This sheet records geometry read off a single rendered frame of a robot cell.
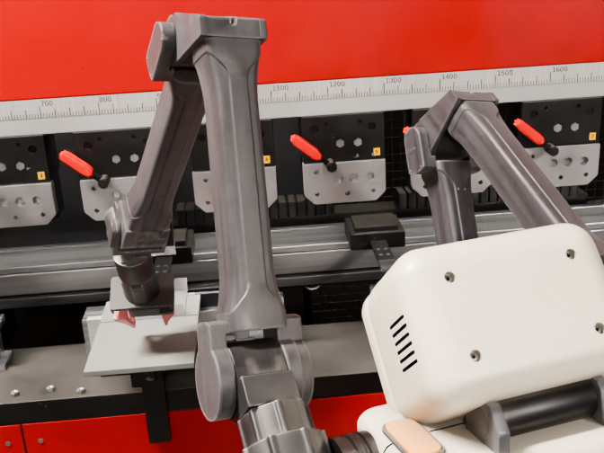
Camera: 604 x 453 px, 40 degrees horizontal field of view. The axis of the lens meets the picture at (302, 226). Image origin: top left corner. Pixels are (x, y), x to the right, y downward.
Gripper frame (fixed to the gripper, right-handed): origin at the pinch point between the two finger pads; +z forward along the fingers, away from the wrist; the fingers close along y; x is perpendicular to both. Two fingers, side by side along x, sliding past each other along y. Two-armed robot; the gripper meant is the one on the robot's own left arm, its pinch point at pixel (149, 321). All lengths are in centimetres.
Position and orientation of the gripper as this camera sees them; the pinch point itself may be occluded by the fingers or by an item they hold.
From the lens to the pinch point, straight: 145.0
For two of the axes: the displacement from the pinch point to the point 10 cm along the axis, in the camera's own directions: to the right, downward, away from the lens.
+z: 0.0, 6.3, 7.7
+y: -10.0, 0.8, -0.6
